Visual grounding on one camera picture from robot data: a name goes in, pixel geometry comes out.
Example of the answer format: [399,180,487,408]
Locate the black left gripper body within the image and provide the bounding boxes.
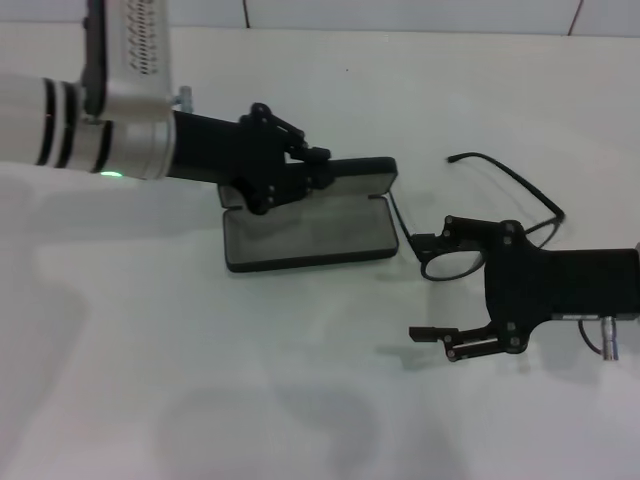
[166,102,315,217]

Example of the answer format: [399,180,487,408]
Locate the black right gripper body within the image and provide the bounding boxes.
[482,219,640,356]

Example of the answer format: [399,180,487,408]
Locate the black glasses case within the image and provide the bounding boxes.
[218,155,401,274]

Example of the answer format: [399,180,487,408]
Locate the black glasses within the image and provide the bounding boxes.
[388,151,568,283]

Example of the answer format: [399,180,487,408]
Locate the small silver stud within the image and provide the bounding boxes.
[171,85,197,110]

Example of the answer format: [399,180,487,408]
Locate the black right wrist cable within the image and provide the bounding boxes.
[578,319,607,357]

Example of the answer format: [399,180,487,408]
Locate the silver cable connector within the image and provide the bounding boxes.
[598,315,622,362]

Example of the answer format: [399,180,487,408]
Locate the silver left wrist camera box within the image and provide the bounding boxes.
[81,0,175,124]

